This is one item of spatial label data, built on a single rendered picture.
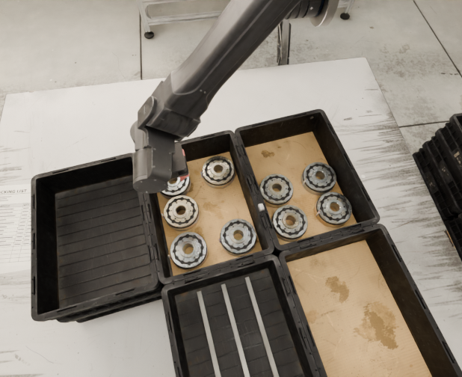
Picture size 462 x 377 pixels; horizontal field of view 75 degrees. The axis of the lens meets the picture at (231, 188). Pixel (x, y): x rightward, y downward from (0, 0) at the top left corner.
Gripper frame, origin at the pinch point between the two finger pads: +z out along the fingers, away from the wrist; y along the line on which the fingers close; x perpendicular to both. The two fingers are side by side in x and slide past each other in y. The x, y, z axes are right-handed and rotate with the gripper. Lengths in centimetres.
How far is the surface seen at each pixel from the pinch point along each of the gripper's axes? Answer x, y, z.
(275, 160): 11.1, 33.6, 23.5
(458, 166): 5, 125, 57
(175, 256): -12.6, -3.7, 20.5
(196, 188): 7.7, 6.4, 23.5
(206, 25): 193, 45, 108
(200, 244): -11.3, 3.8, 20.4
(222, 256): -15.5, 8.9, 23.3
